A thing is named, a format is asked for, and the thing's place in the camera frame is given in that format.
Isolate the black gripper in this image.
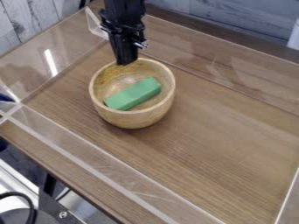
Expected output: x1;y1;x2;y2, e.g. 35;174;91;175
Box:
97;0;148;66

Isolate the light brown wooden bowl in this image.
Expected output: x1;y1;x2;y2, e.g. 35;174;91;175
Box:
88;58;176;129

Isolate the clear acrylic corner bracket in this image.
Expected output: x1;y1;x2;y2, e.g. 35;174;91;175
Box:
85;7;108;40

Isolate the black cable lower left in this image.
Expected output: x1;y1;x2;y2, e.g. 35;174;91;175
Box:
0;191;39;224

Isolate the clear acrylic front wall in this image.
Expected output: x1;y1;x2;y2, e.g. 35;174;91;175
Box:
0;82;226;224

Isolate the clear acrylic wall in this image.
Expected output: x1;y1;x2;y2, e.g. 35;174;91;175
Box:
0;82;226;224
144;16;299;115

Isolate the clear acrylic back wall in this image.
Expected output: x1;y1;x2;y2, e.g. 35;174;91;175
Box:
144;16;299;115

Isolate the black metal table leg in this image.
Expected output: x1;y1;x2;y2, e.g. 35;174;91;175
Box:
43;174;57;197

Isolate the green rectangular block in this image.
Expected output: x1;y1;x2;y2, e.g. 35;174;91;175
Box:
103;76;162;111

